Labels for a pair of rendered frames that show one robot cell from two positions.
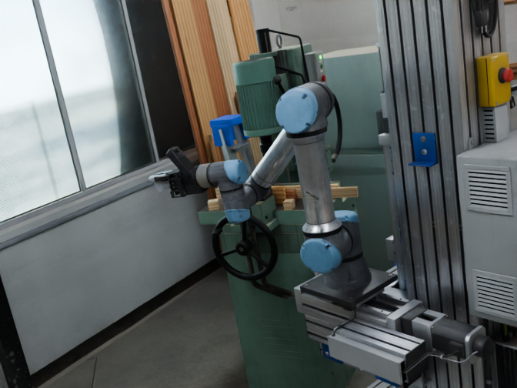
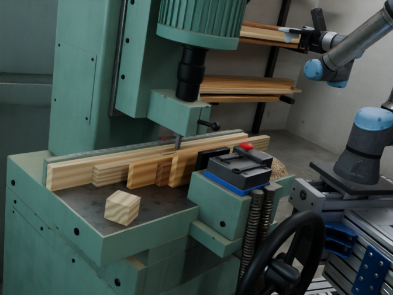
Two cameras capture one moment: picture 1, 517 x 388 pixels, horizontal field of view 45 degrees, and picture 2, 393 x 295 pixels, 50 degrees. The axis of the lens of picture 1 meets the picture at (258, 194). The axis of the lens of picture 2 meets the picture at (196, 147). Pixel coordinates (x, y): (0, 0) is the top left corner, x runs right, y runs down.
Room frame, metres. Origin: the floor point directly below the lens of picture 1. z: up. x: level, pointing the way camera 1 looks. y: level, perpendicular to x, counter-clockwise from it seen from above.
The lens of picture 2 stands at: (2.39, 0.83, 1.29)
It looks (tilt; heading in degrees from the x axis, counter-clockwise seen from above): 20 degrees down; 282
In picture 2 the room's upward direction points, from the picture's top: 11 degrees clockwise
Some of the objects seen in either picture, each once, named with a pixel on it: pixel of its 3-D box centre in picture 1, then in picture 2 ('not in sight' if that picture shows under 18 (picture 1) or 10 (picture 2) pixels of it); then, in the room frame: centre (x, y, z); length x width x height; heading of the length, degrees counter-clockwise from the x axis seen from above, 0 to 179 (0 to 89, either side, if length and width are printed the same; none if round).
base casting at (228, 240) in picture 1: (291, 219); (134, 198); (2.74, -0.13, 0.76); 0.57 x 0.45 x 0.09; 151
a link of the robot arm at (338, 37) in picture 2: not in sight; (348, 47); (2.26, -0.89, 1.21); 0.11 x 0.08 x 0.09; 142
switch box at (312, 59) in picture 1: (315, 70); not in sight; (2.84, -0.35, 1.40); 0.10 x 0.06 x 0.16; 151
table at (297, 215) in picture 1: (265, 212); (200, 199); (2.54, -0.01, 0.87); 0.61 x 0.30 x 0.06; 61
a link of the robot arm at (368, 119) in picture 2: not in sight; (372, 129); (2.13, -0.63, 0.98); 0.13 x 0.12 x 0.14; 52
